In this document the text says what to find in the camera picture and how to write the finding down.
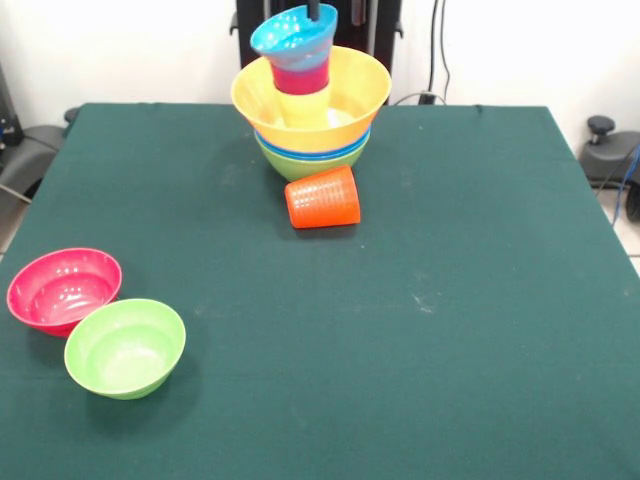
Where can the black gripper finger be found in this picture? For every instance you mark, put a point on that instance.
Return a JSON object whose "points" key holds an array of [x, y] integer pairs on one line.
{"points": [[314, 10], [356, 11]]}

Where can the small light blue bowl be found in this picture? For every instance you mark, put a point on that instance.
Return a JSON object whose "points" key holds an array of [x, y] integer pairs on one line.
{"points": [[290, 35]]}

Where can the purple cup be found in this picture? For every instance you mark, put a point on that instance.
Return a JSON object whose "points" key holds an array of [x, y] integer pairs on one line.
{"points": [[300, 82]]}

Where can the large orange bowl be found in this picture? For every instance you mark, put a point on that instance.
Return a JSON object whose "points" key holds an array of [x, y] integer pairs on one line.
{"points": [[255, 95]]}

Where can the large green bowl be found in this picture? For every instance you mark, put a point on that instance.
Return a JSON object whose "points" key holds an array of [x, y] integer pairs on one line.
{"points": [[310, 167]]}

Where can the red cup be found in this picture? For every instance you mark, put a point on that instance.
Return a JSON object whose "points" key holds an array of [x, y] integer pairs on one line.
{"points": [[322, 200]]}

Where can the small pink bowl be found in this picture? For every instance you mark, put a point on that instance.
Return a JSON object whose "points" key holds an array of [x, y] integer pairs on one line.
{"points": [[55, 280]]}

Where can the small green bowl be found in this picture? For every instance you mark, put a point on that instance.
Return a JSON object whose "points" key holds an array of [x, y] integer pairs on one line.
{"points": [[125, 350]]}

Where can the dark green tablecloth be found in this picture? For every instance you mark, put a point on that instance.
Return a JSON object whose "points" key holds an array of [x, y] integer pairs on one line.
{"points": [[320, 440]]}

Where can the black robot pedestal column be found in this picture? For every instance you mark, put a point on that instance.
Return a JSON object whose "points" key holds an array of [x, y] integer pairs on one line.
{"points": [[380, 25]]}

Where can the dark grey pedestal foot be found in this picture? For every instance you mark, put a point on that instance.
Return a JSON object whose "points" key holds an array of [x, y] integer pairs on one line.
{"points": [[30, 150], [607, 155]]}

